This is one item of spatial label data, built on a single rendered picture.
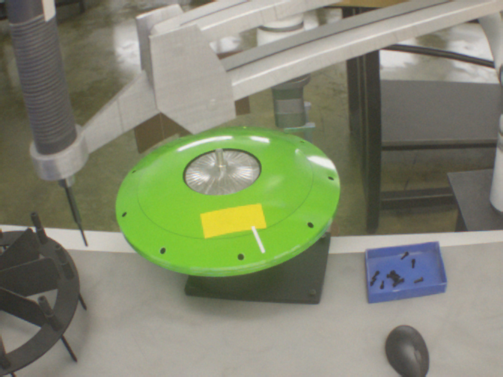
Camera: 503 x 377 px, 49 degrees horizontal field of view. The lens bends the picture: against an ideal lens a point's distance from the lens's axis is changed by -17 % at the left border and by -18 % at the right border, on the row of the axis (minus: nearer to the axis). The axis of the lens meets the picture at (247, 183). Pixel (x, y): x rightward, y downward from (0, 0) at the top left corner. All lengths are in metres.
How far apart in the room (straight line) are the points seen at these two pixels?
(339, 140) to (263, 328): 2.07
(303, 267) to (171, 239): 0.24
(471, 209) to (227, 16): 0.84
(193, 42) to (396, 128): 2.08
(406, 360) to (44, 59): 0.60
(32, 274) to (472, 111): 2.13
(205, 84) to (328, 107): 2.71
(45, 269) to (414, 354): 0.55
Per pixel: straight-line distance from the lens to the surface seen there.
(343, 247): 1.01
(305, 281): 0.95
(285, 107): 0.97
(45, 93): 0.44
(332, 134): 2.95
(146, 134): 1.66
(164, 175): 0.90
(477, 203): 1.22
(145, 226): 0.85
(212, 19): 0.45
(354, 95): 2.82
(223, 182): 0.86
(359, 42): 0.50
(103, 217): 2.66
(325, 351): 0.87
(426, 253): 1.00
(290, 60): 0.48
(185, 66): 0.44
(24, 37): 0.42
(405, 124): 2.51
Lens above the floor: 1.60
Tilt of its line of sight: 37 degrees down
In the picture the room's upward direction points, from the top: 7 degrees counter-clockwise
